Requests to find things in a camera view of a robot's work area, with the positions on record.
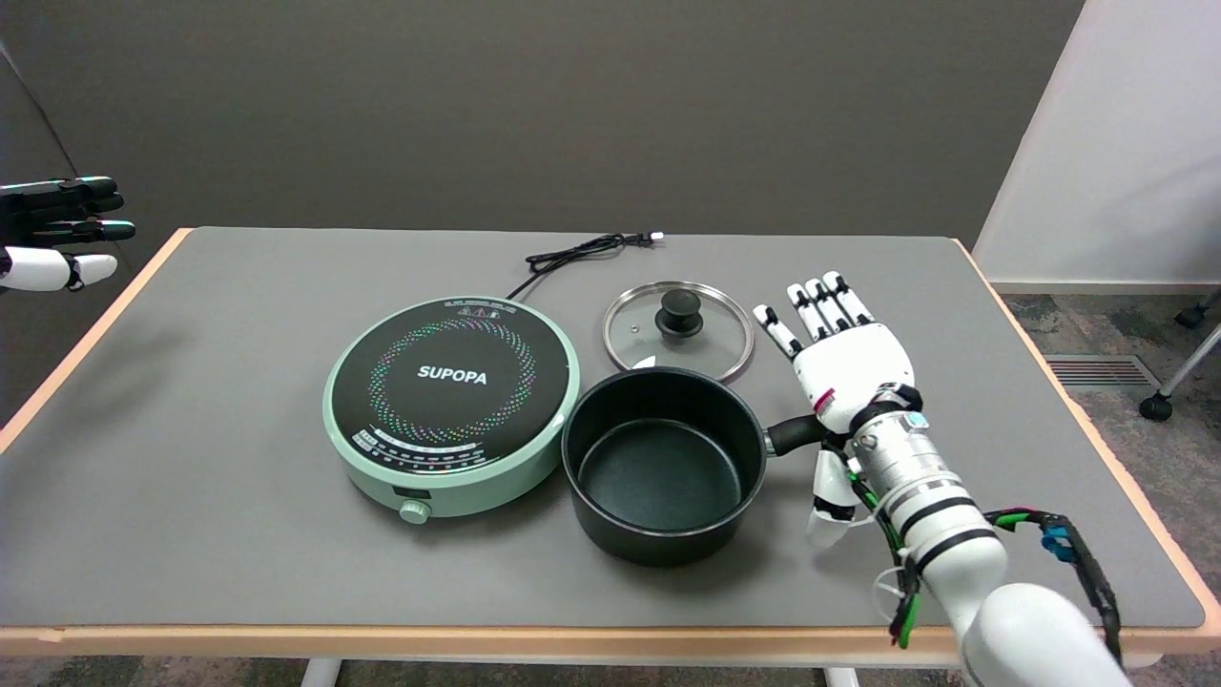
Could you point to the floor vent grille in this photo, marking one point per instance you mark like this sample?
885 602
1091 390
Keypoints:
1097 372

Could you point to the glass lid with black knob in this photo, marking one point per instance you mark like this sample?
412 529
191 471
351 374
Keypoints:
679 310

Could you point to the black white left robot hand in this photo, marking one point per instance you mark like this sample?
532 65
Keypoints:
48 267

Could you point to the white table leg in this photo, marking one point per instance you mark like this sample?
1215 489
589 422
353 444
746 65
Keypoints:
320 674
841 678

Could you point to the grey table mat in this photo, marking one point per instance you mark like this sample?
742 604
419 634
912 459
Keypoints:
238 429

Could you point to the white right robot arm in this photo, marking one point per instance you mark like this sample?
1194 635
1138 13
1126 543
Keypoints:
954 534

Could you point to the grey leg with caster wheel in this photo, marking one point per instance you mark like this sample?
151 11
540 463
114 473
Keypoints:
1157 407

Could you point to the green SUPOPA induction cooker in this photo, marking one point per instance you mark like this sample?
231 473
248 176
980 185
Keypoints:
448 382

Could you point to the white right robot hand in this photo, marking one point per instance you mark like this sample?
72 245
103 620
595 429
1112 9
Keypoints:
854 367

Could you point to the black caster wheel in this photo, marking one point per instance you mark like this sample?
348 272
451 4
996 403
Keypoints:
1189 316

